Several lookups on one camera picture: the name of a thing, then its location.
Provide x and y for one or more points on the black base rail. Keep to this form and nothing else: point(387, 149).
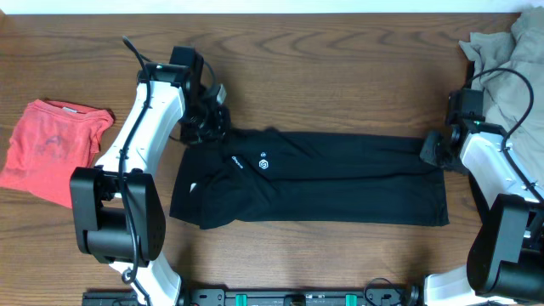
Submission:
point(374, 295)

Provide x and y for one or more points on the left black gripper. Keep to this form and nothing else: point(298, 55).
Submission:
point(211, 128)

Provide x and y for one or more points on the beige khaki garment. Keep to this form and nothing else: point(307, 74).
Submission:
point(506, 96)

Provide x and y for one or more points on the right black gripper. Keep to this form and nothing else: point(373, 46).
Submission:
point(431, 149)

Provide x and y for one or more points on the black polo shirt white logo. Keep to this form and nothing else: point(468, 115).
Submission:
point(269, 175)

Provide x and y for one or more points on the folded red t-shirt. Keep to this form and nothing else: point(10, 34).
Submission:
point(48, 143)

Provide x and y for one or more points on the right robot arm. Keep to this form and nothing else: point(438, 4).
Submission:
point(505, 262)

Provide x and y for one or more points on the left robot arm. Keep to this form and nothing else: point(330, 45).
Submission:
point(117, 212)

